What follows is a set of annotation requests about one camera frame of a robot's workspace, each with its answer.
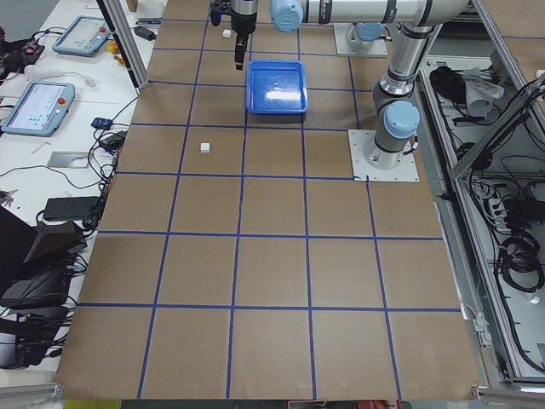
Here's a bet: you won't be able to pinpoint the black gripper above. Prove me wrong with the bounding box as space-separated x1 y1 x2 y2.
231 0 258 70

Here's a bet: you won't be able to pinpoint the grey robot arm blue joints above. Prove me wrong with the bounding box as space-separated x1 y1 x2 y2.
269 0 468 153

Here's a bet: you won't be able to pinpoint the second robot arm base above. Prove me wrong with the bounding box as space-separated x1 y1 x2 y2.
346 22 391 48

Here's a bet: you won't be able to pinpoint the blue plastic tray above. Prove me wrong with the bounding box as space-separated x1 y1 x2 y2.
245 60 308 115

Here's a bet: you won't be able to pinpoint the upper teach pendant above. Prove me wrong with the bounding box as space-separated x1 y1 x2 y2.
52 15 111 57

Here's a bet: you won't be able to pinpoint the teach pendant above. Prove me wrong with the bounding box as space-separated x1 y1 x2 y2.
1 81 76 137
52 15 111 57

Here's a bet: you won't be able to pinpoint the blue small device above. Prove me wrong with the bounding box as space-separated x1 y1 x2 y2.
91 117 113 130

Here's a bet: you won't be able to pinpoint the lower teach pendant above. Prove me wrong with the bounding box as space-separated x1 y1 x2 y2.
1 81 76 137

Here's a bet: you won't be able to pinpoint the silver metal plate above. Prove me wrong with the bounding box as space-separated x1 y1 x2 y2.
47 151 89 169

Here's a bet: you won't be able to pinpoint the black power adapter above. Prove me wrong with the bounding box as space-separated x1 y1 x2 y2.
43 196 99 222

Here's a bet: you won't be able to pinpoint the white power strip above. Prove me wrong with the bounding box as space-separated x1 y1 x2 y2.
481 187 510 233

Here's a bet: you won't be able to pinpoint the black electronics box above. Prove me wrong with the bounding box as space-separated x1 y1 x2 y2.
1 266 73 310

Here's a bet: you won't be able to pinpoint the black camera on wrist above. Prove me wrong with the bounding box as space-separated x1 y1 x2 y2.
209 0 232 26

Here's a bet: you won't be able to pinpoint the aluminium frame post left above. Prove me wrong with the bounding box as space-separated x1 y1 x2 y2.
96 0 149 89

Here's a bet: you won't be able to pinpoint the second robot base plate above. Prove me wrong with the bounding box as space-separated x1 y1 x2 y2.
333 22 388 58

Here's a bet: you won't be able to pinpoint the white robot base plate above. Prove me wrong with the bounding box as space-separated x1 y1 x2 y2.
348 130 419 182

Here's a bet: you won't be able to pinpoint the aluminium frame right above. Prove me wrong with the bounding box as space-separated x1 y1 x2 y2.
419 1 544 387

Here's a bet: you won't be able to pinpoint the black cable bundle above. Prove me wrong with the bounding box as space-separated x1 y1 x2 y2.
496 233 542 295

